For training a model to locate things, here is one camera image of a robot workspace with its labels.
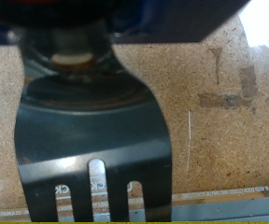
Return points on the metal spatula with blue block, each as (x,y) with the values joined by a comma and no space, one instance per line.
(94,133)

